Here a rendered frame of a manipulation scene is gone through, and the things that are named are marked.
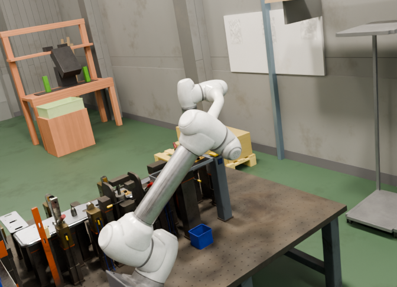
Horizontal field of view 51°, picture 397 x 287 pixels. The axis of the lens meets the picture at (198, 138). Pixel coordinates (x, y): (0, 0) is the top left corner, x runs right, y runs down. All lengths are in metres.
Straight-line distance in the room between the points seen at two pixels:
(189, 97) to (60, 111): 4.98
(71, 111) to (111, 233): 5.52
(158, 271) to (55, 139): 5.39
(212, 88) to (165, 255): 0.94
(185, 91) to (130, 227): 0.86
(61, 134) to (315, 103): 4.21
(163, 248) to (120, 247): 0.22
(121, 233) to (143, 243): 0.11
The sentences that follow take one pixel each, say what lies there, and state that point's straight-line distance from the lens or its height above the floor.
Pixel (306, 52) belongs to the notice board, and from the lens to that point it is 4.72.
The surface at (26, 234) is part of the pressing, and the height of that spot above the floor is 1.00.
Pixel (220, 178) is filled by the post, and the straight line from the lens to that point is 2.56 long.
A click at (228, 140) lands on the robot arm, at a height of 1.45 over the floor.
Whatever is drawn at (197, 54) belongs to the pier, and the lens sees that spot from 5.81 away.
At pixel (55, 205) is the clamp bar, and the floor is 1.17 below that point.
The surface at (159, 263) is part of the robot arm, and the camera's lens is 1.94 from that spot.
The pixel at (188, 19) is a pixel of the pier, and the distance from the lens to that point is 5.75.
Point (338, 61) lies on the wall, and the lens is 4.53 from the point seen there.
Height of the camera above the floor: 2.04
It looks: 18 degrees down
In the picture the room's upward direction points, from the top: 10 degrees counter-clockwise
